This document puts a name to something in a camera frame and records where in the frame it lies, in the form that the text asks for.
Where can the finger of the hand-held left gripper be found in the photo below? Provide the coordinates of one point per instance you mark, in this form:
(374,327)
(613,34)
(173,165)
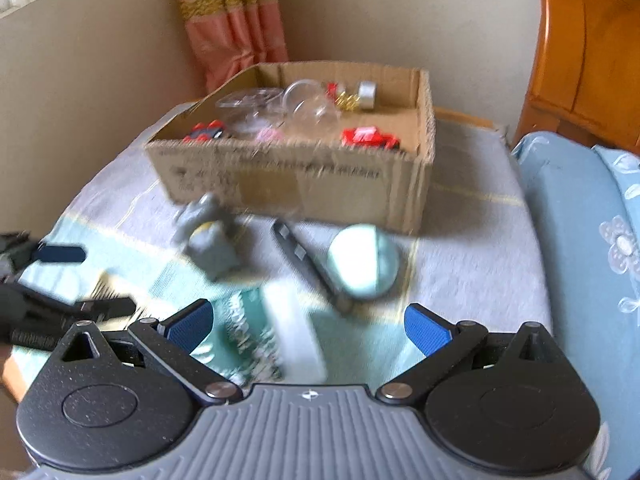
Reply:
(100,307)
(60,254)

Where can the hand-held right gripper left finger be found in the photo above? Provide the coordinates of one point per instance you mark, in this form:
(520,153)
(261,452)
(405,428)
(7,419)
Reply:
(187,322)

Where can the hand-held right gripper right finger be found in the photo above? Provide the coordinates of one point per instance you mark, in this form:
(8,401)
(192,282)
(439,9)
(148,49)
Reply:
(425,330)

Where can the white plastic jar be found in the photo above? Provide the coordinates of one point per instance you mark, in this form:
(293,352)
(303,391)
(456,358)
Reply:
(297,330)

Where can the brown cardboard box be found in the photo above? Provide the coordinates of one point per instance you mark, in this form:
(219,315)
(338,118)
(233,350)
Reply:
(325,190)

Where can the red and black toy car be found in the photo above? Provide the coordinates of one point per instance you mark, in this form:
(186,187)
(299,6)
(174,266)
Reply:
(202,132)

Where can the red toy train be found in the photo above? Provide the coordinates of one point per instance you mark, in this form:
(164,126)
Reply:
(370,137)

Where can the pink toy figure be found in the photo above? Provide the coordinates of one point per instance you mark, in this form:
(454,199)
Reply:
(269,135)

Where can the clear plastic cup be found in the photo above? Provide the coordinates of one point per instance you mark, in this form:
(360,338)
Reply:
(247,105)

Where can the perfume bottle with silver cap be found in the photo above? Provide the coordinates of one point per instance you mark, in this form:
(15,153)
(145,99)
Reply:
(367,92)

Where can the small clear plastic jar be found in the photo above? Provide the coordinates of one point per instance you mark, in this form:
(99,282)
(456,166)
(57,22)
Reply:
(312,107)

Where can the striped table blanket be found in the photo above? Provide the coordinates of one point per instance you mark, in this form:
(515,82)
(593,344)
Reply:
(460,260)

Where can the grey hippo toy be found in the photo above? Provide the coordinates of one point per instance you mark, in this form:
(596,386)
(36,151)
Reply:
(210,242)

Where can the teal egg-shaped case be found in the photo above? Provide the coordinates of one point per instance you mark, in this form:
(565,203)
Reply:
(362,262)

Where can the black remote control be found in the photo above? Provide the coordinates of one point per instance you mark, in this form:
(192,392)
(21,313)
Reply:
(310,265)

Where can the blue bed sheet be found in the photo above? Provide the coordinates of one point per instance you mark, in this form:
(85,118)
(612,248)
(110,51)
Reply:
(565,240)

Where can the blue flower pillow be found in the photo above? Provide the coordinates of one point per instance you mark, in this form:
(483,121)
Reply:
(622,240)

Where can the pink curtain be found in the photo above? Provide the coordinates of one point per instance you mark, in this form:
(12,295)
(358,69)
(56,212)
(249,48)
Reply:
(230,20)

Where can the wooden headboard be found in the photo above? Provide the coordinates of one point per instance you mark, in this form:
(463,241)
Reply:
(585,50)

